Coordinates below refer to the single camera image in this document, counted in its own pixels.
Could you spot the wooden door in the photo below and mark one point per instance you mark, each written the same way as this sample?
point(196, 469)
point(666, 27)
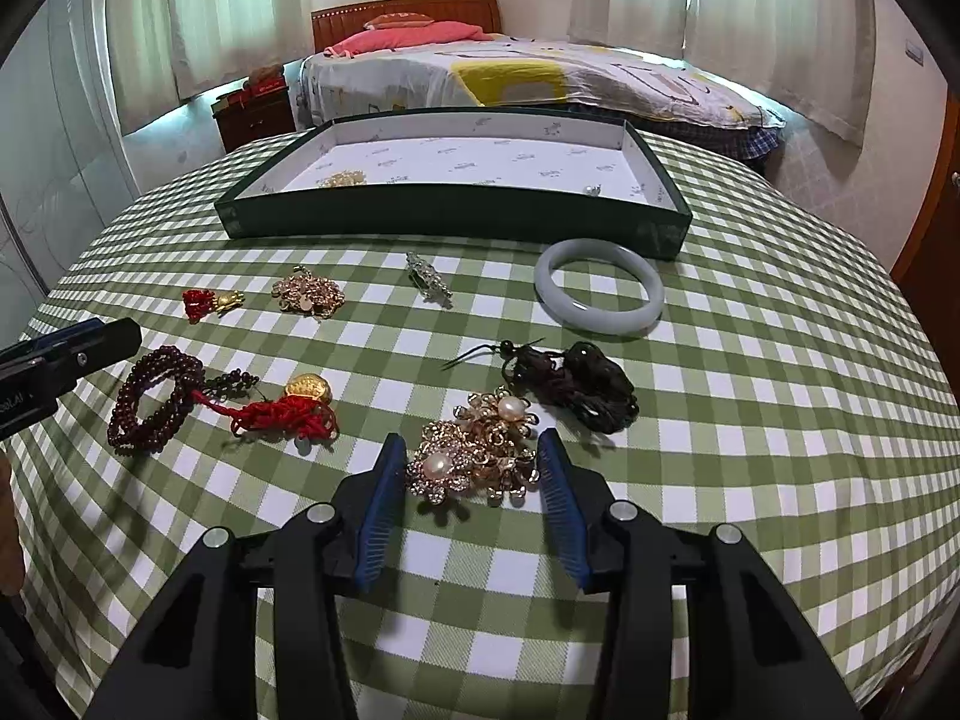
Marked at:
point(934, 225)

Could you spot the glass wardrobe door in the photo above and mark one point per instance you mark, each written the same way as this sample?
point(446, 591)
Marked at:
point(60, 127)

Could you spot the white curtain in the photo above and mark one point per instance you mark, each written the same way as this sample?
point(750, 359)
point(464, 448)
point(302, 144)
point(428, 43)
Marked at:
point(750, 30)
point(217, 15)

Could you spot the red boxes on nightstand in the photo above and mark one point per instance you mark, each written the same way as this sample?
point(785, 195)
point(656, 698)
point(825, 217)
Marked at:
point(259, 86)

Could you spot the wooden nightstand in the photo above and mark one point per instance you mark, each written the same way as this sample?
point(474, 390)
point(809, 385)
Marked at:
point(255, 124)

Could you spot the silver rhinestone brooch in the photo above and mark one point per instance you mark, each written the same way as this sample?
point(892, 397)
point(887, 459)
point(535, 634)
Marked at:
point(427, 279)

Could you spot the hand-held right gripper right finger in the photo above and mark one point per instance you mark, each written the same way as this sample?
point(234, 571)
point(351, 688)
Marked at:
point(562, 510)

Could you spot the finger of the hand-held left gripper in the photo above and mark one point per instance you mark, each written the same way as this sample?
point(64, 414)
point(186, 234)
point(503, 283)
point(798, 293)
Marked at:
point(45, 341)
point(105, 341)

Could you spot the dark green tray box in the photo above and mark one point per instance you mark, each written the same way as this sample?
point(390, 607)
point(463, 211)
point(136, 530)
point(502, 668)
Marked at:
point(450, 221)

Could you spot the wooden bed headboard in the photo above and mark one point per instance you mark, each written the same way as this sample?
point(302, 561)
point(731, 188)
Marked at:
point(450, 9)

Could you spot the pink blanket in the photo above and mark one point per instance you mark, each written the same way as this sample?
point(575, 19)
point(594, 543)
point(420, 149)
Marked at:
point(405, 37)

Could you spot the red patterned pillow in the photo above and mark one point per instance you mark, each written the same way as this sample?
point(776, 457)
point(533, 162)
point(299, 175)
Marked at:
point(397, 20)

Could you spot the gold flower pearl brooch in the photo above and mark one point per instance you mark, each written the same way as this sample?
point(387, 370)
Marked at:
point(487, 442)

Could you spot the red knot gold ingot charm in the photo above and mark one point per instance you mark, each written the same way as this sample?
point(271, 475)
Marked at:
point(289, 412)

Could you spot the pale jade bangle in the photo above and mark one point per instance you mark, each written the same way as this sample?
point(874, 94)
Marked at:
point(551, 292)

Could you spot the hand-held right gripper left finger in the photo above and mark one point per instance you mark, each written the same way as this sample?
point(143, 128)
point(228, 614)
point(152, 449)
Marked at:
point(379, 517)

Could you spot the person's left hand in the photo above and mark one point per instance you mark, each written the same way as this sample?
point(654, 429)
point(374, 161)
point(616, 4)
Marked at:
point(9, 532)

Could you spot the bed with patterned cover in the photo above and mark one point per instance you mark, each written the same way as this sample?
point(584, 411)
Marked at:
point(600, 79)

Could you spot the small red tassel gold charm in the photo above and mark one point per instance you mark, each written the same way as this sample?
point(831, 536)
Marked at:
point(196, 306)

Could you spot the blue plaid bed sheet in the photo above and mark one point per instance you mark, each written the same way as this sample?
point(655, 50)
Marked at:
point(742, 141)

